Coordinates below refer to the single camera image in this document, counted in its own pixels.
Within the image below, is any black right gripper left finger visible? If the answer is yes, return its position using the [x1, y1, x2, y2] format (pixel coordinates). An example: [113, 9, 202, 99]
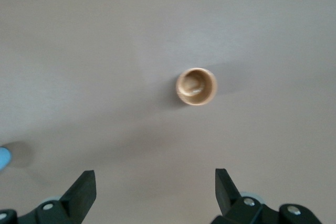
[0, 170, 97, 224]

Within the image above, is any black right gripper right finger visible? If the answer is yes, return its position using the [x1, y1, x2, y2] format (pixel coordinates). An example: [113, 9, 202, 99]
[211, 168, 323, 224]

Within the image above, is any blue cup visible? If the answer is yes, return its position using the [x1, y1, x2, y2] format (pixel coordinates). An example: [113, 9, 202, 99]
[0, 147, 13, 173]

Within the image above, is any orange cup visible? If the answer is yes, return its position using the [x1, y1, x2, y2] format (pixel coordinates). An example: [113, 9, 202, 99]
[175, 67, 218, 107]

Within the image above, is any brown table cover sheet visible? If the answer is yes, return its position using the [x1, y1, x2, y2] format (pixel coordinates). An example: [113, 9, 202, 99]
[0, 0, 336, 224]

